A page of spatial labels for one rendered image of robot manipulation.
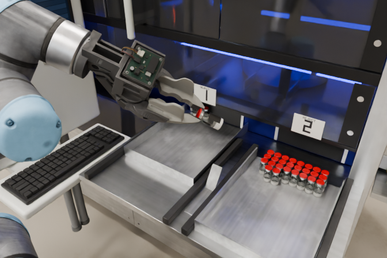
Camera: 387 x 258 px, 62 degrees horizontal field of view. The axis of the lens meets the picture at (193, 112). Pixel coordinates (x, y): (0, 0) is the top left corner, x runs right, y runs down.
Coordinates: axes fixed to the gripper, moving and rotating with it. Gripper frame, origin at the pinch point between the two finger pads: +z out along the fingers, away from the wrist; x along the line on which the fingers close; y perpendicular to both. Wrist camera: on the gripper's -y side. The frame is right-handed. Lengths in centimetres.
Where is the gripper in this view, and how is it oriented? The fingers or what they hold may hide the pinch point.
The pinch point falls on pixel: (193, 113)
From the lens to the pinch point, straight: 56.0
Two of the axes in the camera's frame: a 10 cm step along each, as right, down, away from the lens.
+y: 3.2, -3.1, -8.9
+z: 8.9, 4.2, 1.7
